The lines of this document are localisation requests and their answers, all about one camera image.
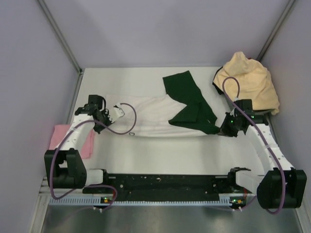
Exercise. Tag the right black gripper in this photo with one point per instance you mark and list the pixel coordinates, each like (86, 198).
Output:
(224, 130)

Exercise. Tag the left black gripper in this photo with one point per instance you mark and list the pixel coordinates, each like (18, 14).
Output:
(105, 113)

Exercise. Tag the white and green t shirt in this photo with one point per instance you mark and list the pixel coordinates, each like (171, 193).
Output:
(181, 112)

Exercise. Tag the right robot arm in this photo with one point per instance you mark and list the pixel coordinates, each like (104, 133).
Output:
(281, 185)

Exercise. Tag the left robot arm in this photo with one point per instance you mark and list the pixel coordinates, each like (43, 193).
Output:
(64, 165)

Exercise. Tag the dark grey bin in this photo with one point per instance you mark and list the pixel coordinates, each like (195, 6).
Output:
(263, 112)

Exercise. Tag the pink folded t shirt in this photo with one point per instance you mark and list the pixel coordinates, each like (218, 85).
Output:
(60, 132)

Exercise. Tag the beige t shirt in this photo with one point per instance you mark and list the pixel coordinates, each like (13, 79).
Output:
(254, 79)

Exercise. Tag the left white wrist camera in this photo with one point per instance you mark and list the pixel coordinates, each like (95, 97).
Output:
(115, 113)

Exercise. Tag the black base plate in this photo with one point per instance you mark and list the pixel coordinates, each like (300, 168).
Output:
(152, 187)

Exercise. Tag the grey slotted cable duct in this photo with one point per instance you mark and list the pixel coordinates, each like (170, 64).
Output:
(101, 201)

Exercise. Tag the right corner aluminium post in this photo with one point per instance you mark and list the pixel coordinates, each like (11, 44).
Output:
(280, 22)

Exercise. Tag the corner aluminium post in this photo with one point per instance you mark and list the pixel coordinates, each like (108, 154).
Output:
(280, 22)
(59, 35)

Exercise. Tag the left corner aluminium post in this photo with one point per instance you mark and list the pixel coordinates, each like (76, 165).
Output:
(59, 35)

